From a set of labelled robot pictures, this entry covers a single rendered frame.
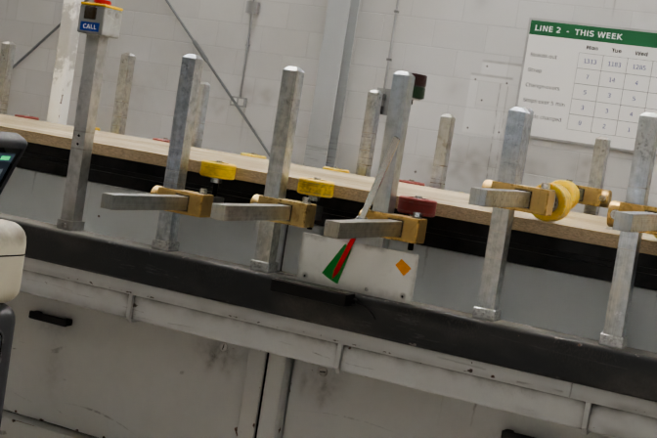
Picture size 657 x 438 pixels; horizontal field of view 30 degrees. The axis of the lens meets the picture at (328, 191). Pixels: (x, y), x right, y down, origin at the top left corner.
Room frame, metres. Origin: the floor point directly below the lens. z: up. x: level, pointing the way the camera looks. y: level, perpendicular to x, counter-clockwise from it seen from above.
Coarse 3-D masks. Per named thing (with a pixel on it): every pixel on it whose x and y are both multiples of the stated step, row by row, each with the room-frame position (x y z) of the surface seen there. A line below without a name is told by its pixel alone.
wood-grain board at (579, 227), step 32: (0, 128) 3.10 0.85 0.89; (32, 128) 3.25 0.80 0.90; (64, 128) 3.62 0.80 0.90; (160, 160) 2.90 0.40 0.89; (192, 160) 2.86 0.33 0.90; (224, 160) 3.08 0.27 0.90; (256, 160) 3.42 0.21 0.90; (352, 192) 2.69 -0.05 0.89; (416, 192) 2.99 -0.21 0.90; (448, 192) 3.30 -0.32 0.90; (512, 224) 2.54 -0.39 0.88; (544, 224) 2.51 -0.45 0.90; (576, 224) 2.61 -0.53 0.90
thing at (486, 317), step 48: (48, 240) 2.79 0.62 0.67; (96, 240) 2.73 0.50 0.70; (192, 288) 2.62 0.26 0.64; (240, 288) 2.58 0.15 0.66; (336, 288) 2.49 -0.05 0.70; (384, 336) 2.44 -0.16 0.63; (432, 336) 2.39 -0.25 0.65; (480, 336) 2.35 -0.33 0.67; (528, 336) 2.32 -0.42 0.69; (576, 336) 2.34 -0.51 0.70; (624, 336) 2.28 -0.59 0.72; (624, 384) 2.24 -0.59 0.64
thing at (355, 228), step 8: (328, 224) 2.18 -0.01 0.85; (336, 224) 2.18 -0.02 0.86; (344, 224) 2.19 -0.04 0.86; (352, 224) 2.22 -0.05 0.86; (360, 224) 2.26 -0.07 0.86; (368, 224) 2.29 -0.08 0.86; (376, 224) 2.33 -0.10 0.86; (384, 224) 2.37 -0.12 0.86; (392, 224) 2.40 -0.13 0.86; (400, 224) 2.44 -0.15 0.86; (328, 232) 2.18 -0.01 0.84; (336, 232) 2.17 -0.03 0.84; (344, 232) 2.20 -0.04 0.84; (352, 232) 2.23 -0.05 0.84; (360, 232) 2.26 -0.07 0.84; (368, 232) 2.30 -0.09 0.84; (376, 232) 2.34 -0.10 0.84; (384, 232) 2.37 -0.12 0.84; (392, 232) 2.41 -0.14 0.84; (400, 232) 2.45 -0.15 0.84
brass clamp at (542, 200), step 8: (488, 184) 2.39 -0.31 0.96; (496, 184) 2.38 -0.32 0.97; (504, 184) 2.37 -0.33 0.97; (512, 184) 2.36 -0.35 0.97; (536, 192) 2.34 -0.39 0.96; (544, 192) 2.34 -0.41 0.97; (552, 192) 2.36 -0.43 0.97; (536, 200) 2.34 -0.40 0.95; (544, 200) 2.34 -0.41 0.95; (552, 200) 2.37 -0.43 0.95; (504, 208) 2.37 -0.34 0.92; (512, 208) 2.36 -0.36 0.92; (520, 208) 2.35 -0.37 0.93; (528, 208) 2.35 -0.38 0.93; (536, 208) 2.34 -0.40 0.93; (544, 208) 2.33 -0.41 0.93
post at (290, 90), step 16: (288, 80) 2.58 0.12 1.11; (288, 96) 2.58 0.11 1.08; (288, 112) 2.58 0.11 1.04; (288, 128) 2.58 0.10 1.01; (272, 144) 2.59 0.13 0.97; (288, 144) 2.59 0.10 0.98; (272, 160) 2.59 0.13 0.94; (288, 160) 2.60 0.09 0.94; (272, 176) 2.59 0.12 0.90; (272, 192) 2.58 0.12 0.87; (272, 224) 2.58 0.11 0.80; (272, 240) 2.58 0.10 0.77; (256, 256) 2.59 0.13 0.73; (272, 256) 2.59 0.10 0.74
